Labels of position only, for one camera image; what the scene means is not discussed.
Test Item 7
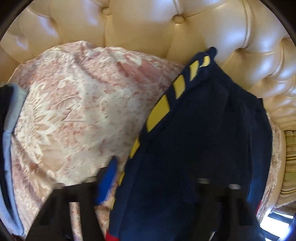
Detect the navy blue fleece garment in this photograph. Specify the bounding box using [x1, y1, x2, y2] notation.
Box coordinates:
[105, 47, 273, 240]

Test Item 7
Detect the striped beige cushion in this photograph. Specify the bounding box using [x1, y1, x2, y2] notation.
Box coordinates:
[276, 131, 296, 207]

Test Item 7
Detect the pink floral sofa cover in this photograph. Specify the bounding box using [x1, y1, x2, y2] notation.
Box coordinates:
[4, 41, 275, 240]

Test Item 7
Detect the light blue storage bag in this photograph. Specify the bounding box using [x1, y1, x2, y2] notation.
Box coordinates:
[0, 82, 30, 239]

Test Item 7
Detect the cream tufted leather sofa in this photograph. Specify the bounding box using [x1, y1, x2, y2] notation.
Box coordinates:
[1, 1, 295, 131]

